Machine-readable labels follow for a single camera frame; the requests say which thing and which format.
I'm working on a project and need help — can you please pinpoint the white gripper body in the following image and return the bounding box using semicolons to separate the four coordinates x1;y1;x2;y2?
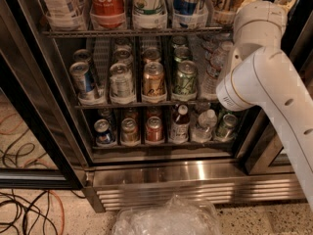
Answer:
234;1;287;43

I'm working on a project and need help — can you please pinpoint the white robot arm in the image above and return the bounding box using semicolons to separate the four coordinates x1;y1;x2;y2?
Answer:
216;0;313;209

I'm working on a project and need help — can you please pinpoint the clear water bottle middle shelf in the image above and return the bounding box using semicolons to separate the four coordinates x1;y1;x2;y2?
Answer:
201;41;233;100

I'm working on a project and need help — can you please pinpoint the clear water bottle shelf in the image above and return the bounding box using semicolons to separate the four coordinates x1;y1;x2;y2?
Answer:
201;41;233;100
192;109;217;143

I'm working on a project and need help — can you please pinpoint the green can middle shelf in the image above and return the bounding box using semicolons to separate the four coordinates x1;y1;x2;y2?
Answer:
173;61;198;95

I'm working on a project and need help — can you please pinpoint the green can shelf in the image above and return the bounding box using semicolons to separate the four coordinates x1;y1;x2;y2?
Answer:
173;61;198;95
215;114;238;140

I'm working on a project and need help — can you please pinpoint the clear water bottle bottom shelf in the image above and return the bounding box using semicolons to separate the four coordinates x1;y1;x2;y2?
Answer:
192;109;217;143

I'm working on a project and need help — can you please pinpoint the green can bottom shelf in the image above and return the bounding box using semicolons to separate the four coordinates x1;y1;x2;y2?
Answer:
215;114;238;140

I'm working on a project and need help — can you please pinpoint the gold can middle shelf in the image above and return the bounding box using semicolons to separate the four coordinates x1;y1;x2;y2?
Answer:
143;62;165;97

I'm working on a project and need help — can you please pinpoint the silver white can middle shelf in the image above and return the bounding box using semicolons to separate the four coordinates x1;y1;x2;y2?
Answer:
110;63;134;98

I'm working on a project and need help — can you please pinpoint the red can bottom shelf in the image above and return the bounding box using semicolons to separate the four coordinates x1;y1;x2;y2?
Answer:
146;117;163;142

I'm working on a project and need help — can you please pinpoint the stainless steel glass-door fridge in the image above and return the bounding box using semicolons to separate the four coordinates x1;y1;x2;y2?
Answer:
0;0;313;212

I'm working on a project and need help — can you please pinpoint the gold can bottom shelf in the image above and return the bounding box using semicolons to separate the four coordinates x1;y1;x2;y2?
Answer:
121;117;139;142

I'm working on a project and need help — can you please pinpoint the rear silver can far left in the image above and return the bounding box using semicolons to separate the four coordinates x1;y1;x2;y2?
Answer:
73;49;93;63

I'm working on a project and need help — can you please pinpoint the blue silver can middle shelf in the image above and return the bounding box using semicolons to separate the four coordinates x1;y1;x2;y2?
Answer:
69;62;100;100

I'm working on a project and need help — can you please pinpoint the white water bottle top shelf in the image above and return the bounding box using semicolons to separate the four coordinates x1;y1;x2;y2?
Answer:
43;0;86;30

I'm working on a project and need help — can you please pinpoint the blue Pepsi can bottom shelf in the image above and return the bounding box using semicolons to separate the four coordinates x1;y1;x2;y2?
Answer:
94;118;115;145

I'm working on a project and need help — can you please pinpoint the dark juice bottle white cap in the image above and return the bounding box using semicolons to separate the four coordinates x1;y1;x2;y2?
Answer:
170;104;190;144

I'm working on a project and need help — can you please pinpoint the clear plastic bag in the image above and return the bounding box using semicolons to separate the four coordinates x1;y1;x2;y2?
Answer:
112;195;222;235

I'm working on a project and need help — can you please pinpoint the orange cable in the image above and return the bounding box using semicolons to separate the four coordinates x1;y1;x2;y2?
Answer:
45;189;67;235

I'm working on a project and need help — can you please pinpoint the black cable bundle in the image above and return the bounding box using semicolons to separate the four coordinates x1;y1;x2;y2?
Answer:
0;189;87;235

